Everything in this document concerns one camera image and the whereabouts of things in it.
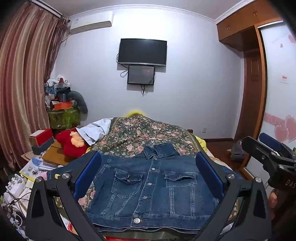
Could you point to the white heart-print sliding door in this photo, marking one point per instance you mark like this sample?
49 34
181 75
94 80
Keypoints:
277 97

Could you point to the orange box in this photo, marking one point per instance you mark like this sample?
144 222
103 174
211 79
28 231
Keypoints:
62 106

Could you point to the pile of clothes and clutter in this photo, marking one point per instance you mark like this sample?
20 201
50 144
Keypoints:
55 88

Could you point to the yellow plush cushion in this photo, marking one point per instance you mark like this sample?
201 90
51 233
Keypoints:
135 113

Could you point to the red box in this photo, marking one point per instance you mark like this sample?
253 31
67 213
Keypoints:
40 136

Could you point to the green floral blanket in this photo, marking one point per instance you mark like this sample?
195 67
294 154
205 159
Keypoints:
138 132

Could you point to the white air conditioner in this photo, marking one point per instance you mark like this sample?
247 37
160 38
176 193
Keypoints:
91 22

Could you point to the grey bag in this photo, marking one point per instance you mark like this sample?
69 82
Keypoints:
236 151

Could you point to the large black wall television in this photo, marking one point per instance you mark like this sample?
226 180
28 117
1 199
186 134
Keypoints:
142 51

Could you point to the brown wooden board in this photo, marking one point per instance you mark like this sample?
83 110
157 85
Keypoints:
53 154

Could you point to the white cloth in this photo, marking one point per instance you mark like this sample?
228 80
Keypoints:
96 131

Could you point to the striped pink curtain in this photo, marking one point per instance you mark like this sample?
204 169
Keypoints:
20 81

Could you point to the white wall outlet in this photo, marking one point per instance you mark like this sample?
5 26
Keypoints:
203 129

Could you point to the white packaging boxes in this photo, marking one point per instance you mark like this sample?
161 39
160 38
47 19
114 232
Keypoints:
15 187

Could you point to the small black wall monitor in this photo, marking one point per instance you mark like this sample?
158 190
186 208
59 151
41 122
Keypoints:
141 75

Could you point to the red plush toy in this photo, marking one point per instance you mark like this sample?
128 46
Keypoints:
66 144

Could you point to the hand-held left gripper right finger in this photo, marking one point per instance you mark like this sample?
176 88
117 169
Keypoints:
208 170

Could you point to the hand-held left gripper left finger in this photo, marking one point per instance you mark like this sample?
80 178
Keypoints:
89 169

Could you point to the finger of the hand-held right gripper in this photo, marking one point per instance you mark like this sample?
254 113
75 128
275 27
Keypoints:
271 140
263 153

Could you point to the person's right hand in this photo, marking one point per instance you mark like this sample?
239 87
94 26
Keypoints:
272 200

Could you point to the wooden room door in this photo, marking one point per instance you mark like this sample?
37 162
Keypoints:
248 97

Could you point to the wooden wardrobe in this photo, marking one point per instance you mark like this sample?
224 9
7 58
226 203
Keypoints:
240 23

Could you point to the grey neck pillow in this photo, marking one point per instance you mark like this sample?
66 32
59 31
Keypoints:
79 100

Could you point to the blue denim jacket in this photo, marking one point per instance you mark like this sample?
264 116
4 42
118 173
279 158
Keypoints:
150 197

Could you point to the grey box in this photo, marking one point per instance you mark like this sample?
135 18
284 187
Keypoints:
42 147

